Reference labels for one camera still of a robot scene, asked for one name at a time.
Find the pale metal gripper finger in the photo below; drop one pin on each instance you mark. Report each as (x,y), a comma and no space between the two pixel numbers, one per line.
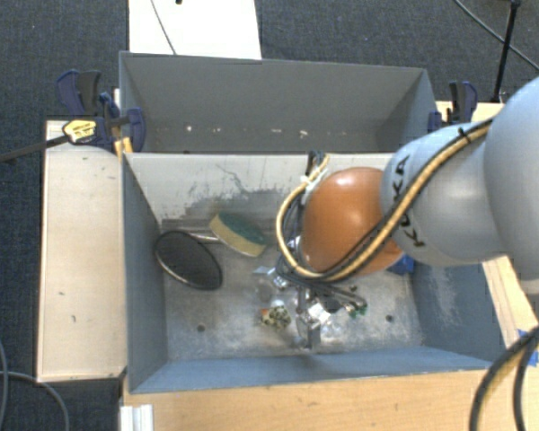
(301,336)
(315,332)

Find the yellow spotted toy animal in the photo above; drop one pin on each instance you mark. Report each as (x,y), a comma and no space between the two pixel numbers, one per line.
(276,317)

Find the clear plastic thing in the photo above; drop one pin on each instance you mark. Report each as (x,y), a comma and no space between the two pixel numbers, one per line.
(266,281)

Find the green and yellow sponge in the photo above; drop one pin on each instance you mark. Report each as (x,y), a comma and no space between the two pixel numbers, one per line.
(240,236)

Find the blue block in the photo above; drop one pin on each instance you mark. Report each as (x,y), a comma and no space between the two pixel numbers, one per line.
(403,265)

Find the black round mesh strainer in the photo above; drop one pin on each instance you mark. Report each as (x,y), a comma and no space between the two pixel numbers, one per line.
(188,261)

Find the grey metal bin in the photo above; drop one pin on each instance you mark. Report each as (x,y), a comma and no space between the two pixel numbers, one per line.
(260,106)

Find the pale wood board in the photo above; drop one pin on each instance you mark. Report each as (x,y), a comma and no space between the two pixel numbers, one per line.
(81,258)

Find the black cylinder on white bracket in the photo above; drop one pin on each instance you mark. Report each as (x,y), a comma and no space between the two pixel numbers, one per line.
(333,305)

